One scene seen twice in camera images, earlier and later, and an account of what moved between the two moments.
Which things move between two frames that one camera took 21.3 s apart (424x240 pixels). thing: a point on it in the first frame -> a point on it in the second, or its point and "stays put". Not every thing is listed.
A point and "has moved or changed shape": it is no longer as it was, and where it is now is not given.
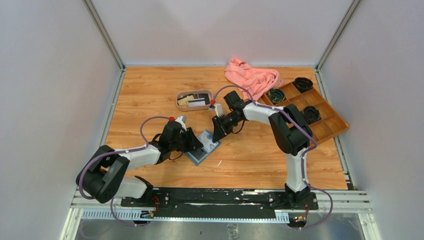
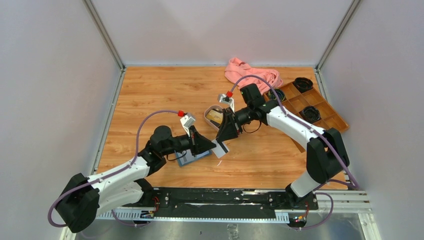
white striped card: [196, 102] -> [220, 149]
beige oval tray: [187, 108] has moved or changed shape
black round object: [303, 84] stays put
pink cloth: [256, 80] stays put
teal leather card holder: [206, 138] has moved or changed shape
